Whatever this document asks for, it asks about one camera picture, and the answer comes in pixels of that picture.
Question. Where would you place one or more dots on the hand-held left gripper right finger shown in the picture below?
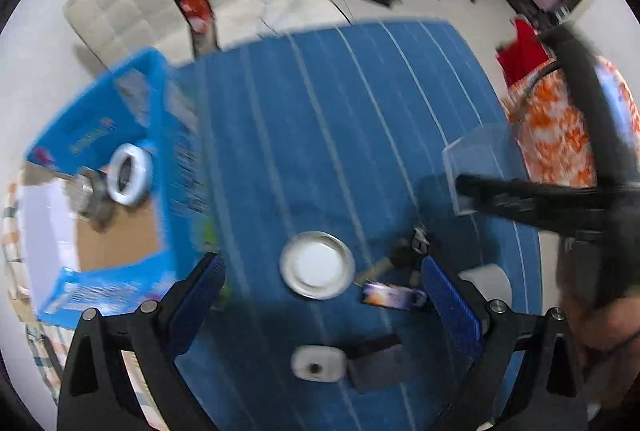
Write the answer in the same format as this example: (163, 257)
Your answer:
(450, 306)

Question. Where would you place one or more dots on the white cylindrical roll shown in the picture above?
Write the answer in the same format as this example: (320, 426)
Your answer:
(487, 278)

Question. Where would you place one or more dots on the person's right hand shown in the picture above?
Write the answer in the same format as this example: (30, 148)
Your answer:
(610, 326)

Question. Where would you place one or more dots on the blue printed cardboard box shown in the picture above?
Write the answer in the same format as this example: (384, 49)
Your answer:
(185, 171)

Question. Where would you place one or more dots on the clear plastic box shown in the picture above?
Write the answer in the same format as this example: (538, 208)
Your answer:
(480, 151)

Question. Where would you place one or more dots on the red cloth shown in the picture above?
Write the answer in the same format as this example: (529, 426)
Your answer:
(525, 56)

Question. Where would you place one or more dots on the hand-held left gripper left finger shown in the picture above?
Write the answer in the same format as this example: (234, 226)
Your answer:
(200, 301)

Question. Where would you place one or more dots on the plaid cloth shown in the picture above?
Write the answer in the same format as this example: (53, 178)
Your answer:
(15, 251)

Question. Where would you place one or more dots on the black-headed key with clip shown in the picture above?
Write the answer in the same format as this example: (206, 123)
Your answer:
(400, 255)

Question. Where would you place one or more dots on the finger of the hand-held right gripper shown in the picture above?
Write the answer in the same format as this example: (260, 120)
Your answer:
(525, 198)

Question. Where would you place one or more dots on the blue striped mat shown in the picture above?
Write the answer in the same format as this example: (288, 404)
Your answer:
(325, 111)

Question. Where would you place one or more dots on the small purple packet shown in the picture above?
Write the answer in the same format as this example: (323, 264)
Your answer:
(392, 296)

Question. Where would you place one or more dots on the white and blue tape roll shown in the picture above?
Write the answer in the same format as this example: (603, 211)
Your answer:
(116, 185)

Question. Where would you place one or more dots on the orange floral blanket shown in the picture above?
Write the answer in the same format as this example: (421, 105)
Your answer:
(555, 136)

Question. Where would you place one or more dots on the round metal lid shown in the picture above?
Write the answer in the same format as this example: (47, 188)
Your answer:
(317, 266)

